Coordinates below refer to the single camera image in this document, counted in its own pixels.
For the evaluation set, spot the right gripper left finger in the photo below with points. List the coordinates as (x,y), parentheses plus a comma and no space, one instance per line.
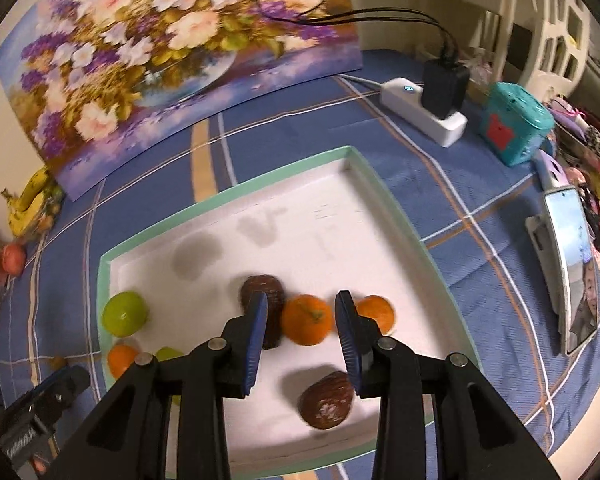
(126,435)

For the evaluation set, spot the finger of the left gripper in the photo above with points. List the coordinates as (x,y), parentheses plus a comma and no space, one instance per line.
(62,387)

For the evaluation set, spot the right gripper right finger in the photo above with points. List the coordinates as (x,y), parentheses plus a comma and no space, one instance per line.
(478,436)

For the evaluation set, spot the orange tangerine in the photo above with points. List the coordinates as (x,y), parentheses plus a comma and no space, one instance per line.
(120,358)
(306,320)
(378,309)

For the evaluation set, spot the large green fruit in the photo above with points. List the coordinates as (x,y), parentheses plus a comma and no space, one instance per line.
(124,314)

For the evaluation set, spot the round dark brown date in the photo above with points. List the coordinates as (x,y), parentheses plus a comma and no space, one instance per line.
(327,403)

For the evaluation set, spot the elongated dark brown date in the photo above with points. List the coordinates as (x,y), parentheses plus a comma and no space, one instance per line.
(275,292)

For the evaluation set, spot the tan longan round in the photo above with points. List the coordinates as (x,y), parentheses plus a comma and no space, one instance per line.
(58,363)

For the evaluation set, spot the bag of small fruits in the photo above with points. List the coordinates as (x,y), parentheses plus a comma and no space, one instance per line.
(50,198)

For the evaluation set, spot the red apple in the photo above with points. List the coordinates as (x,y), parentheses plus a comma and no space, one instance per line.
(13,259)

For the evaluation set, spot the banana bunch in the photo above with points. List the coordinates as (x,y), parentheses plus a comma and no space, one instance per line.
(23,208)

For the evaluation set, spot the smartphone on stand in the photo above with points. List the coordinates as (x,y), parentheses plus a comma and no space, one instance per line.
(561,240)

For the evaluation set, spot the blue plaid tablecloth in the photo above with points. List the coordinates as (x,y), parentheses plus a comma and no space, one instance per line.
(468,209)

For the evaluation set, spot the white tray teal rim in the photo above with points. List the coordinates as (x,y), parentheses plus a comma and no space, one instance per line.
(320,225)

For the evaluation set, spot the teal box red sticker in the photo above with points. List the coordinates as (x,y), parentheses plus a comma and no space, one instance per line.
(514,124)

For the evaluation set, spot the white power strip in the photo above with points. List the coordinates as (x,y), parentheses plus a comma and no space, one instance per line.
(402,97)

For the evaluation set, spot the black power adapter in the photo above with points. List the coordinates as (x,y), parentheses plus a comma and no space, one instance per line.
(444,86)

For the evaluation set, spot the flower painting canvas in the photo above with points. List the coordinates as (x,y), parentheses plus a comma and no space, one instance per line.
(94,83)

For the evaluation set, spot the white shelf furniture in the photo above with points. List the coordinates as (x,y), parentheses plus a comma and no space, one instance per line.
(541,44)

